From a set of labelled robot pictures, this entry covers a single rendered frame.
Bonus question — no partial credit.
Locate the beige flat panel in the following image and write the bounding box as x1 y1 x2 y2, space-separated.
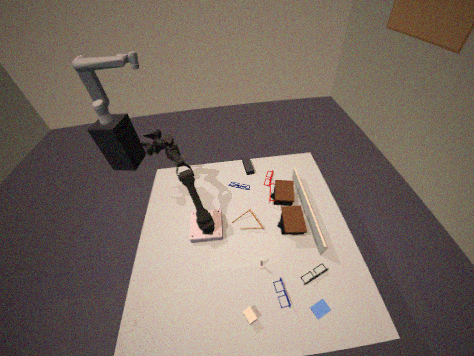
293 168 326 256

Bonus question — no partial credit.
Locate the small beige block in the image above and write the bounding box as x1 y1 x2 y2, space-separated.
243 307 257 325

